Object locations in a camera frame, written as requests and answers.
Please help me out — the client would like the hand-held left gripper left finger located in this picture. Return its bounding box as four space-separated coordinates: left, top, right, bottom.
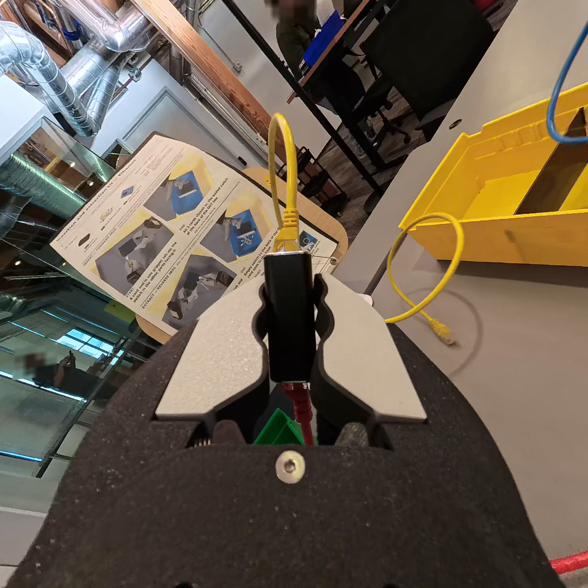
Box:
155 278 271 421

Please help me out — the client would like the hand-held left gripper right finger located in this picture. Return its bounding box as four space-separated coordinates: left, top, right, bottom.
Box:
310 273 428 423

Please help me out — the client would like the red ethernet cable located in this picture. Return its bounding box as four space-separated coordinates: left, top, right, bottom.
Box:
280 380 588 576

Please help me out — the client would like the black ethernet port box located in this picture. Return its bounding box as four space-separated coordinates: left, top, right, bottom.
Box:
264 250 318 384

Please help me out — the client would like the green plastic bin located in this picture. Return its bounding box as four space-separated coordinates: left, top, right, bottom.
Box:
253 408 306 446

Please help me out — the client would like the yellow ethernet cable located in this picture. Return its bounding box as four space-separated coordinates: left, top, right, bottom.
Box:
267 112 465 346

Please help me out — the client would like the yellow plastic bin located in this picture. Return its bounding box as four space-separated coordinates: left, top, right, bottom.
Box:
399 83 588 267

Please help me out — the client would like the blue ethernet cable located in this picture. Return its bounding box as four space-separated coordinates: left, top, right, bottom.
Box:
547 18 588 144

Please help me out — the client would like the instruction sheet on board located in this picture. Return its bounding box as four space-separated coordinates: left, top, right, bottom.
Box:
138 166 349 345

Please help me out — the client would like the printed instruction poster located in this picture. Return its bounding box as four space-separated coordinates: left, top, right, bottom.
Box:
50 133 338 336

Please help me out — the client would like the wooden support beam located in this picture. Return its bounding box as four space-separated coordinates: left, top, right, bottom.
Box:
131 0 276 143

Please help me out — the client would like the black office chair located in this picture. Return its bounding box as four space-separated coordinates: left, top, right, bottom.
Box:
358 0 494 143

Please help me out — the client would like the blue storage bin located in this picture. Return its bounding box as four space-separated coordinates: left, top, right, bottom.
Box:
301 10 345 67

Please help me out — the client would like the black wire cart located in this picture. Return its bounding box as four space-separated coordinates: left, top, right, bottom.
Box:
262 146 350 217

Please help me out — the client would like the silver ventilation duct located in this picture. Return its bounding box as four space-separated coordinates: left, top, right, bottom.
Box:
0 0 154 138

